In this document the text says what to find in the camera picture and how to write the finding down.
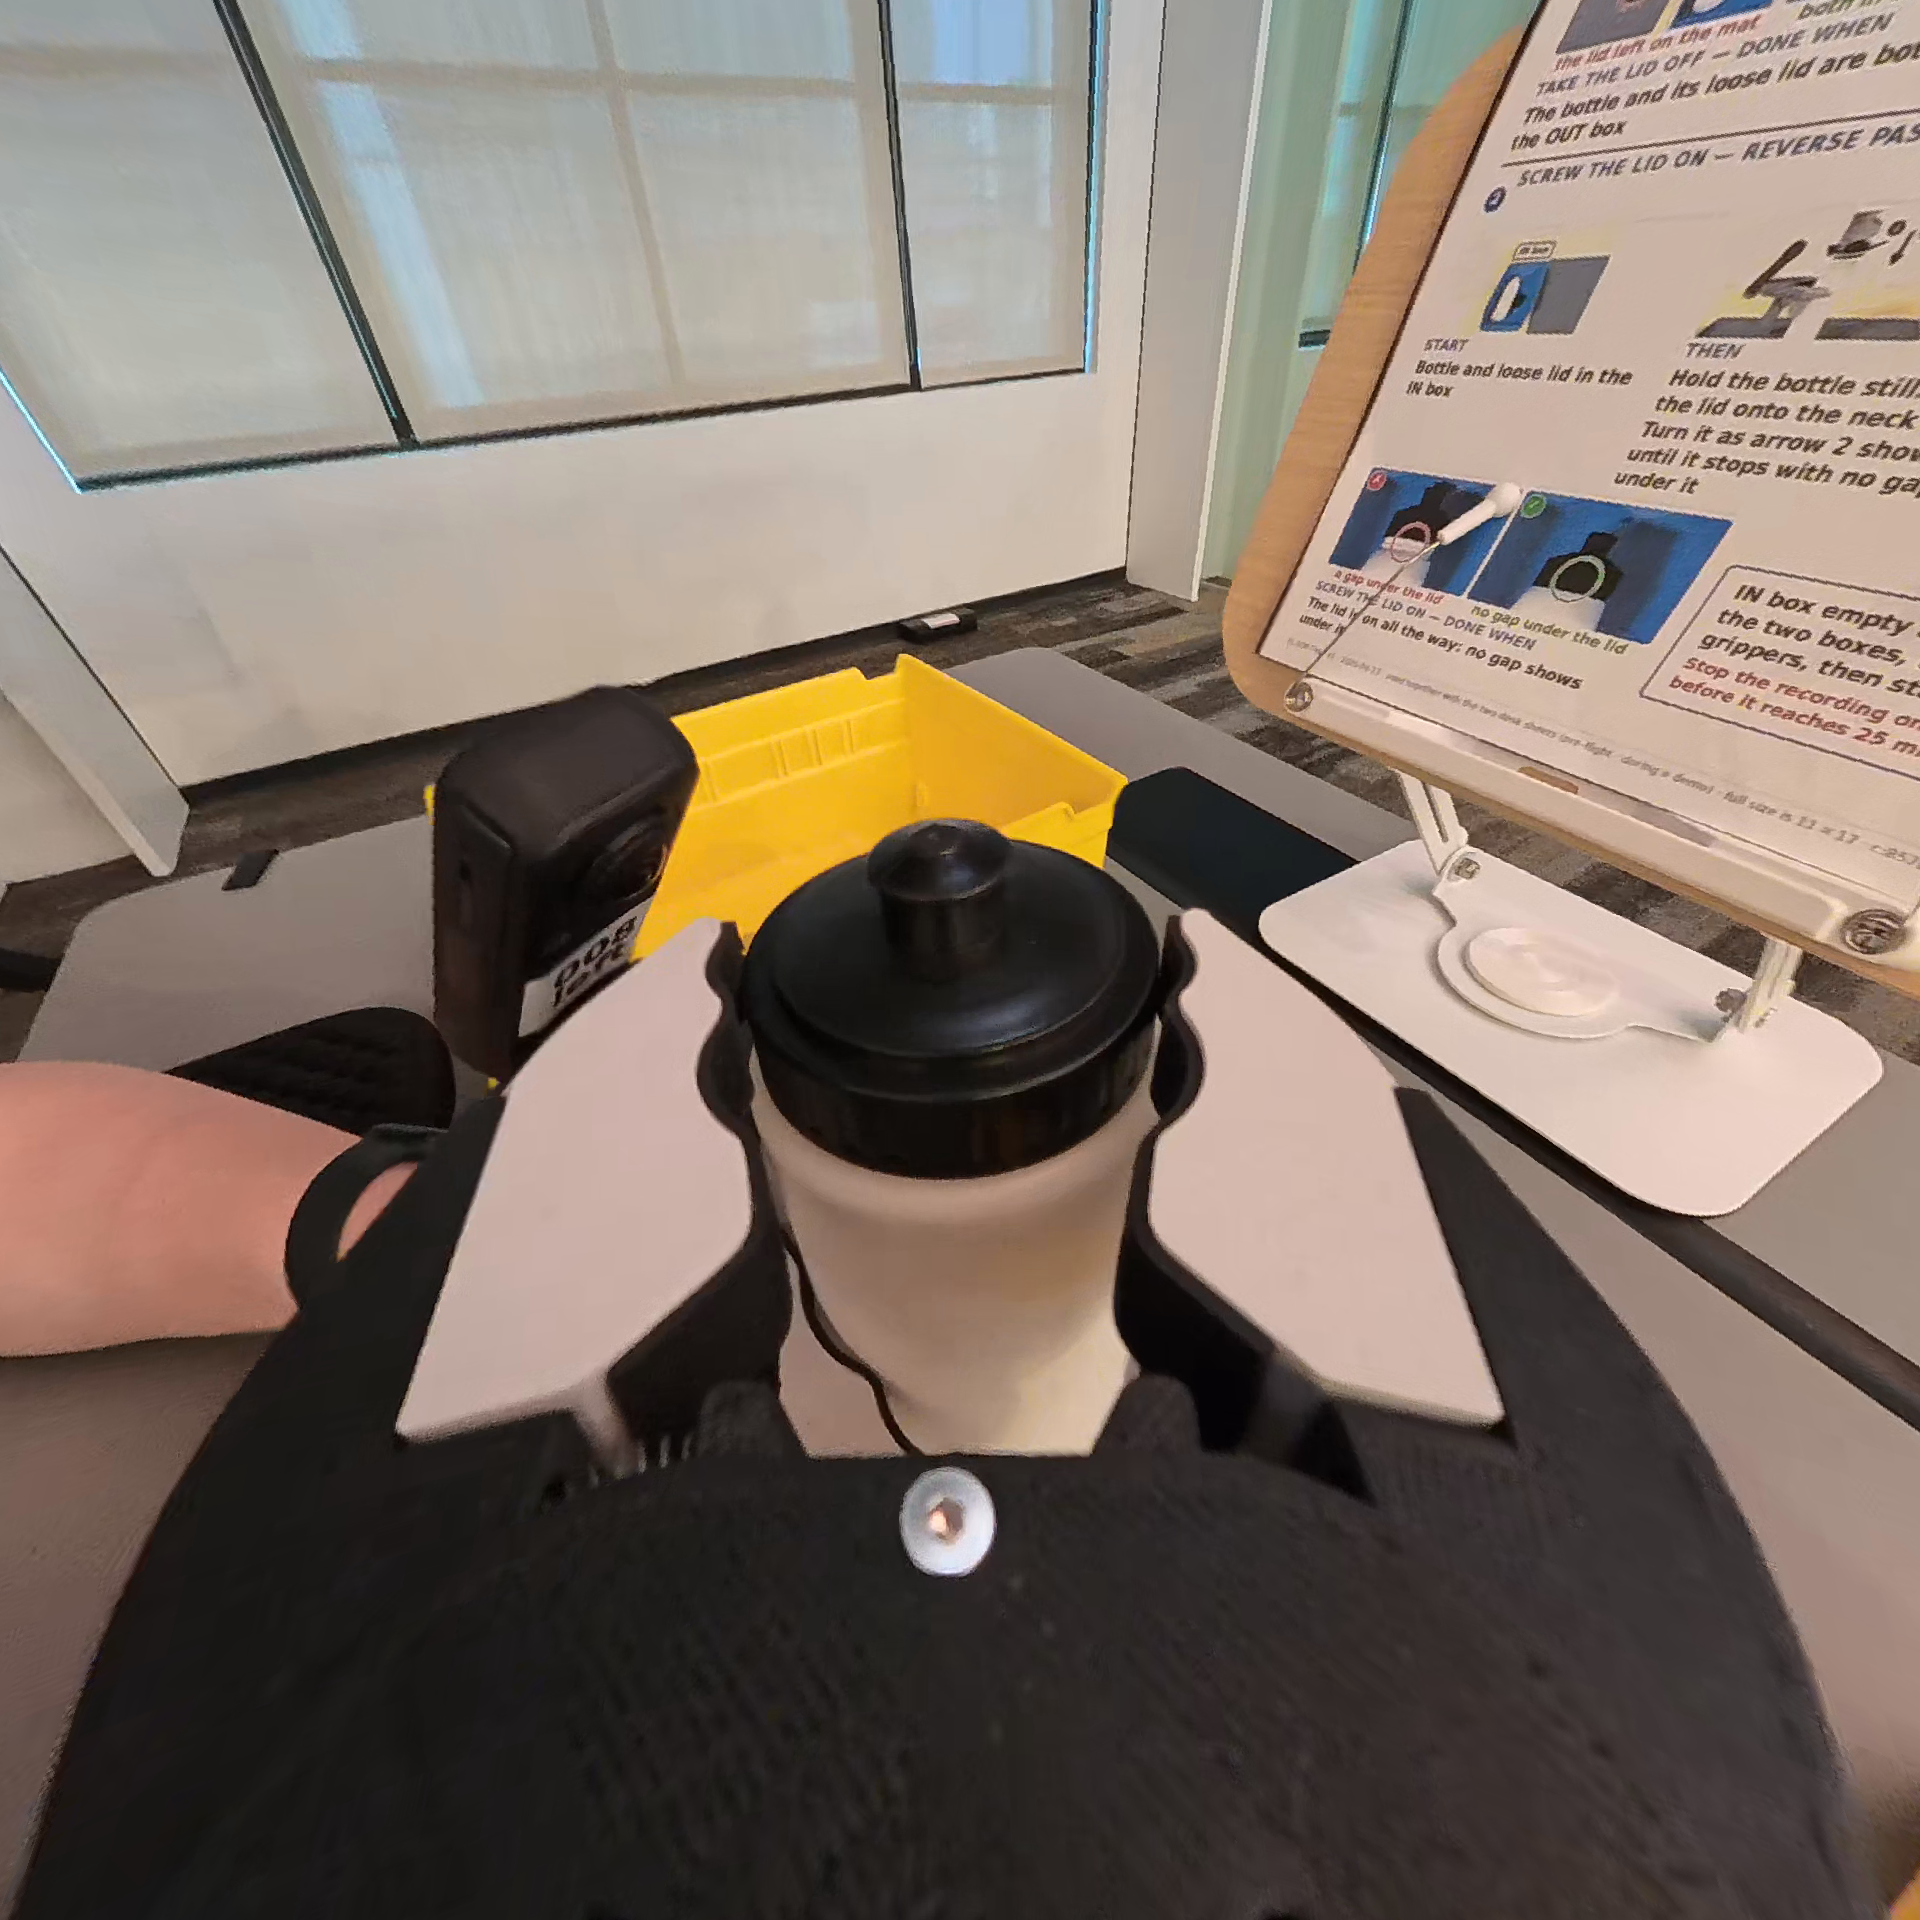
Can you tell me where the white plastic bottle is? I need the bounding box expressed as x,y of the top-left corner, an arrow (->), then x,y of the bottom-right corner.
749,1108 -> 1157,1457

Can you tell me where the printed instruction sheet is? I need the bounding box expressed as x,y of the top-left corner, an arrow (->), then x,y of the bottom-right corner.
1255,0 -> 1920,888

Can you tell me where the person's left forearm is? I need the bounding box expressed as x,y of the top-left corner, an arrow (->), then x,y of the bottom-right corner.
0,1061 -> 414,1357

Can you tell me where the black bottle lid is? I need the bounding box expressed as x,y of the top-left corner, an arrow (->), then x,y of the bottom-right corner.
739,815 -> 1170,1179

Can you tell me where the yellow plastic bin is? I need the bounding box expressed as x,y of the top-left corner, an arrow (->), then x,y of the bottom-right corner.
424,652 -> 1130,963

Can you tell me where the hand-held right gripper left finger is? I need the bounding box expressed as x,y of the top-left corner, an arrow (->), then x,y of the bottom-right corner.
394,916 -> 795,1441

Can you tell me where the black mesh wrist pad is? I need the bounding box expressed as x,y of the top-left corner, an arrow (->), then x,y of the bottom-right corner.
165,1007 -> 457,1134

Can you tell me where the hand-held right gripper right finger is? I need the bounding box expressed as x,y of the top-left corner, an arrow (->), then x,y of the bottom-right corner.
1117,906 -> 1509,1430

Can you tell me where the large window with blinds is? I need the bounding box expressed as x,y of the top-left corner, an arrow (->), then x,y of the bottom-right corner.
0,0 -> 1103,490

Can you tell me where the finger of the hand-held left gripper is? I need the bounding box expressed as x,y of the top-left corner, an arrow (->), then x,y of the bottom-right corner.
780,1328 -> 922,1457

